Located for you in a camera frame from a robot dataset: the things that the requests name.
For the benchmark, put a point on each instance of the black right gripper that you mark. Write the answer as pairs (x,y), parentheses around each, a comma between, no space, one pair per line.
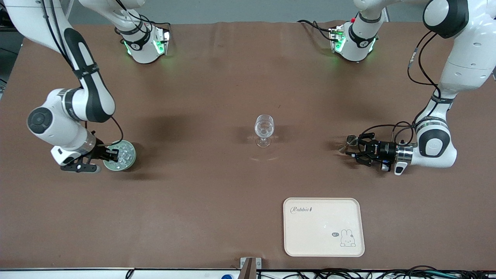
(99,151)

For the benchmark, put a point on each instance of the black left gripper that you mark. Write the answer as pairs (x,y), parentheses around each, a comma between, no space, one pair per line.
(381,149)

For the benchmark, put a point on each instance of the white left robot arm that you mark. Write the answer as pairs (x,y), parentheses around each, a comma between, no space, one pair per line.
(434,147)

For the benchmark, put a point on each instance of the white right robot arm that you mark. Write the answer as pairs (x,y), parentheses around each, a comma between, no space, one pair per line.
(91,97)

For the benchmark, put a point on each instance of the clear ice cubes heap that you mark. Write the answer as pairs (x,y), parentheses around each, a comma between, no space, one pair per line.
(126,153)

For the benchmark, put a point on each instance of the clear stemmed wine glass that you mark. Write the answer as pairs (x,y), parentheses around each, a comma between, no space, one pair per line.
(264,128)

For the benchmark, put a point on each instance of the green round bowl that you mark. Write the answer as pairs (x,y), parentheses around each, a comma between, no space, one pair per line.
(109,164)

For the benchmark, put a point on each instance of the cream rabbit print tray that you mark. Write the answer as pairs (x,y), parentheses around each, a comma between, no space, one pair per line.
(323,226)

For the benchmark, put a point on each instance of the brown table cover sheet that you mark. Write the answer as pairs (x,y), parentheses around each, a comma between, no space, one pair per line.
(217,193)

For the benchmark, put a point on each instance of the metal bracket with brown post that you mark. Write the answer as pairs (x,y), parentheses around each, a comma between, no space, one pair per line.
(250,267)

